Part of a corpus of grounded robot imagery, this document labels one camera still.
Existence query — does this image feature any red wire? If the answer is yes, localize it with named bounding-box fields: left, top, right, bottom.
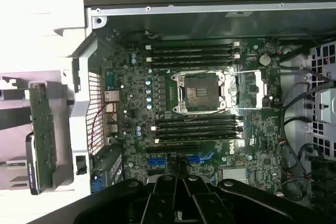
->
left=88, top=102, right=116, bottom=152

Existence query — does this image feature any metal CPU socket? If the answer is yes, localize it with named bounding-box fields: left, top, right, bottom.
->
left=170, top=71, right=227, bottom=116

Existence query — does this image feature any black RAM slot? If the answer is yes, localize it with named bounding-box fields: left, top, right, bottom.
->
left=157, top=129, right=242, bottom=135
left=154, top=115, right=237, bottom=122
left=151, top=39, right=240, bottom=47
left=146, top=59, right=237, bottom=67
left=146, top=46, right=237, bottom=53
left=151, top=52, right=240, bottom=59
left=154, top=134, right=237, bottom=143
left=151, top=122, right=242, bottom=130

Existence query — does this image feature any green motherboard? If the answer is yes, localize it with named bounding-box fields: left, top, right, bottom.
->
left=101, top=36, right=284, bottom=201

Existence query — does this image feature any black wire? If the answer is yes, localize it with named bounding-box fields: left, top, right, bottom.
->
left=279, top=61, right=335, bottom=86

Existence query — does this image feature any blue expansion slot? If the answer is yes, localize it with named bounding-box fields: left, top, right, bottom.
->
left=146, top=154, right=214, bottom=170

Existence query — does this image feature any metal rear ports row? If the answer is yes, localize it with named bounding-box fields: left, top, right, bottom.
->
left=103, top=70, right=121, bottom=133

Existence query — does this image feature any black open PC case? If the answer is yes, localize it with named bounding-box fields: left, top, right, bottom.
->
left=69, top=0, right=336, bottom=224

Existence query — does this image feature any black expansion slot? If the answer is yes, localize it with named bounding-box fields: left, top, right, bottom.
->
left=145, top=142, right=200, bottom=153

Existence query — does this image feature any grey metal drive cage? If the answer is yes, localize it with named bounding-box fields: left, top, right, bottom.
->
left=299, top=42, right=336, bottom=156

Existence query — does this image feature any metal socket cover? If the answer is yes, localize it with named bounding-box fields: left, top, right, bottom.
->
left=225, top=69, right=269, bottom=110

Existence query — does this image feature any silver chipset heatsink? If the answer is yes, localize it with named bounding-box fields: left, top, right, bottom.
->
left=222, top=167, right=249, bottom=184

